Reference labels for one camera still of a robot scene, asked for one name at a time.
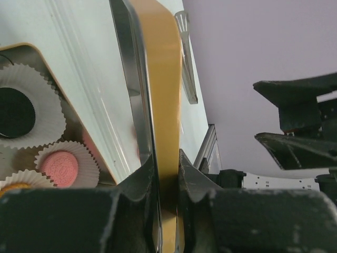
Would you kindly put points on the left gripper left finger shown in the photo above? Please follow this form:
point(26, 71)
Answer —
point(122, 218)

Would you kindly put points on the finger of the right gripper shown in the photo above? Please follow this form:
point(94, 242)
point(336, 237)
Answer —
point(299, 153)
point(285, 93)

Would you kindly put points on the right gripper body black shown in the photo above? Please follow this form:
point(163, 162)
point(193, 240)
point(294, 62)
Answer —
point(310, 119)

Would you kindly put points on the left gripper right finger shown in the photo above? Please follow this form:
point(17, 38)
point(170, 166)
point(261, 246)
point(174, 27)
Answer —
point(214, 219)

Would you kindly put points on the pink sandwich cookie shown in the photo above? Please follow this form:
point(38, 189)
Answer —
point(62, 167)

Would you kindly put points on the orange round biscuit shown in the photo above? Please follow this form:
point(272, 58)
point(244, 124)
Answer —
point(13, 186)

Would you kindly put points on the metal tongs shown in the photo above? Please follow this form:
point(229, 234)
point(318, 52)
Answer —
point(182, 20)

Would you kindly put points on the silver tin lid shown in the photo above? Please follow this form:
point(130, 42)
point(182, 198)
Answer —
point(150, 49)

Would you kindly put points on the black sandwich cookie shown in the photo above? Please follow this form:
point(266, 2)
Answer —
point(17, 113)

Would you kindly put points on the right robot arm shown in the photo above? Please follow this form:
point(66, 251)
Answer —
point(240, 179)

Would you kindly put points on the white paper cup near-right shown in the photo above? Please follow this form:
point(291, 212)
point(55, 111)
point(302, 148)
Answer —
point(88, 173)

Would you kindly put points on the white paper cup near-left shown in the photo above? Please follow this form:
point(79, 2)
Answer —
point(31, 177)

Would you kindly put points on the gold cookie tin box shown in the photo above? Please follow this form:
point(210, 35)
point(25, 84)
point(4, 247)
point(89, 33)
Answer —
point(75, 131)

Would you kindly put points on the white paper cup far-right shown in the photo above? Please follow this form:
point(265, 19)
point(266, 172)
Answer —
point(50, 121)

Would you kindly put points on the clear plastic tray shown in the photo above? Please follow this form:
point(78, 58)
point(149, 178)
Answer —
point(87, 33)

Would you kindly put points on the aluminium frame rail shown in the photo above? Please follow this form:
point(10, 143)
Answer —
point(208, 159)

